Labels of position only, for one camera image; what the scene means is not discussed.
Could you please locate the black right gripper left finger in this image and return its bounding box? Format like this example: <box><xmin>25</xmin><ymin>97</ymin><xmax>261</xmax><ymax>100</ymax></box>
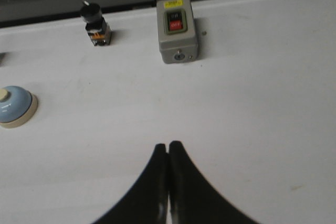
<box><xmin>94</xmin><ymin>144</ymin><xmax>169</xmax><ymax>224</ymax></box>

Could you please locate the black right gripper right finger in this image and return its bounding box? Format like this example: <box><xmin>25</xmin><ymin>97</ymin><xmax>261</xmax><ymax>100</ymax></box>
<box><xmin>169</xmin><ymin>141</ymin><xmax>256</xmax><ymax>223</ymax></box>

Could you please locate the blue desk bell cream base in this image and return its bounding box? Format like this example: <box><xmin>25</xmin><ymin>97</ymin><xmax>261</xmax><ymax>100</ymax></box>
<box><xmin>1</xmin><ymin>86</ymin><xmax>38</xmax><ymax>129</ymax></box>

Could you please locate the grey on off switch box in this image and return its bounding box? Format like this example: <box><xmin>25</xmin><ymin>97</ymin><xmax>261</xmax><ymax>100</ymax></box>
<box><xmin>156</xmin><ymin>0</ymin><xmax>198</xmax><ymax>64</ymax></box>

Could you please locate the black selector knob switch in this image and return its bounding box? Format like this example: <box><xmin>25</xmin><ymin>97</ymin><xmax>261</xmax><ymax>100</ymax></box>
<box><xmin>80</xmin><ymin>1</ymin><xmax>111</xmax><ymax>46</ymax></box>

